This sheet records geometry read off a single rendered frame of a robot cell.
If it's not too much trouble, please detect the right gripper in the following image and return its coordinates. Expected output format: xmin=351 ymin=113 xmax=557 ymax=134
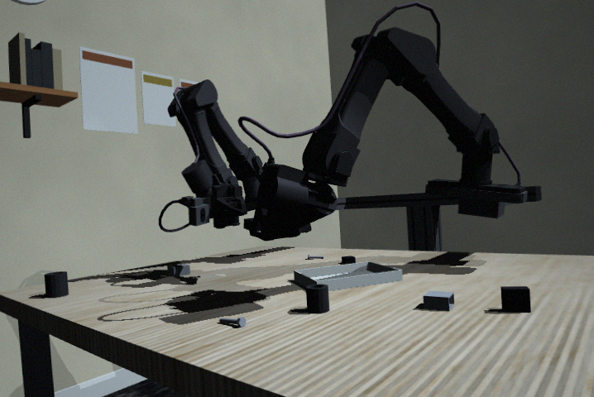
xmin=183 ymin=184 xmax=247 ymax=229

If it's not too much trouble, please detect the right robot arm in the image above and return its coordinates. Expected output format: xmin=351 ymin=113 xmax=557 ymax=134
xmin=168 ymin=79 xmax=263 ymax=226

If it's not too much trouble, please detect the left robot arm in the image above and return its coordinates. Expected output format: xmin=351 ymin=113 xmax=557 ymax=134
xmin=257 ymin=27 xmax=525 ymax=223

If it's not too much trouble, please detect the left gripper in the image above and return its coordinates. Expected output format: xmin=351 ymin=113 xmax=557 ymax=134
xmin=249 ymin=203 xmax=312 ymax=241

